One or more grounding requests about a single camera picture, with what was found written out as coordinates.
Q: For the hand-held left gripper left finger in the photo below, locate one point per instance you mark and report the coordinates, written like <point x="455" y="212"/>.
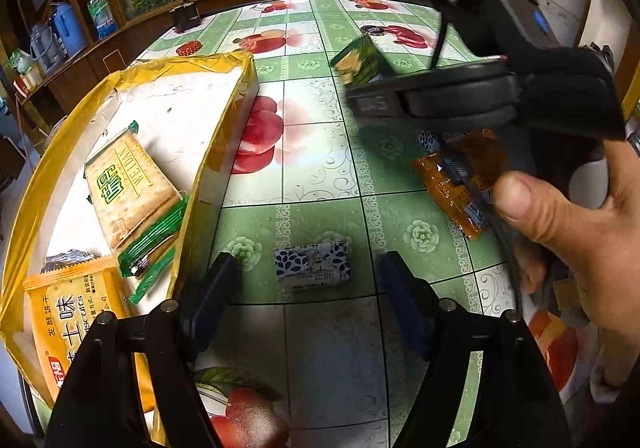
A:
<point x="205" y="299"/>

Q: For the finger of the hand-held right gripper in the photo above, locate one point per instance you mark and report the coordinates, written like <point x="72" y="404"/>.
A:
<point x="440" y="98"/>

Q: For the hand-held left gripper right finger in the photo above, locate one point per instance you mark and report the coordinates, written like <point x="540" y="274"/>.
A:
<point x="405" y="304"/>

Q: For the dark glass bottle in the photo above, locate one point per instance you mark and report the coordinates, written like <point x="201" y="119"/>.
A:
<point x="185" y="15"/>

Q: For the orange biscuit packet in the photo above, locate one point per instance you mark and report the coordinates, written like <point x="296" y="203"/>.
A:
<point x="75" y="308"/>

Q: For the brown translucent snack packet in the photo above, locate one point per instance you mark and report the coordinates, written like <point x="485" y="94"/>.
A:
<point x="457" y="180"/>

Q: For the blue white plastic bag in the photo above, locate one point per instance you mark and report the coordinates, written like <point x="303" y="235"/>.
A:
<point x="101" y="14"/>

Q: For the green white bag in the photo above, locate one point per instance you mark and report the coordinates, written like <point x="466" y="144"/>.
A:
<point x="21" y="62"/>

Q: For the fruit print tablecloth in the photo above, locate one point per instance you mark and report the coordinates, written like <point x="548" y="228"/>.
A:
<point x="310" y="153"/>

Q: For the silver foil packet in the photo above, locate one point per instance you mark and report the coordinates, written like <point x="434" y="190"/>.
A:
<point x="67" y="260"/>

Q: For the small green snack packet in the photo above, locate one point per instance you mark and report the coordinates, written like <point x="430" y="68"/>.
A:
<point x="361" y="60"/>

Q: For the green cracker packet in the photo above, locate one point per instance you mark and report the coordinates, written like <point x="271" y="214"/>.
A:
<point x="130" y="183"/>
<point x="150" y="238"/>

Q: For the blue white patterned candy packet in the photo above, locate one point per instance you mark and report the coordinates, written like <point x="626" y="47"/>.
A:
<point x="430" y="140"/>
<point x="312" y="268"/>

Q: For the grey thermos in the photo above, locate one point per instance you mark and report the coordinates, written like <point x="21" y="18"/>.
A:
<point x="44" y="47"/>

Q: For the blue thermos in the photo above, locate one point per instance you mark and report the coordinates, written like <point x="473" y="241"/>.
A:
<point x="67" y="28"/>

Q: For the person's right hand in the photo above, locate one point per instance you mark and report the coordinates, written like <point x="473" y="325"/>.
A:
<point x="590" y="253"/>

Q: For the yellow cardboard box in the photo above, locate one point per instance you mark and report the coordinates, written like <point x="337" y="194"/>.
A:
<point x="165" y="98"/>

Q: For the dark bottle cap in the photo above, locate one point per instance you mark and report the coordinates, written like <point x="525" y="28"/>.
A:
<point x="375" y="30"/>

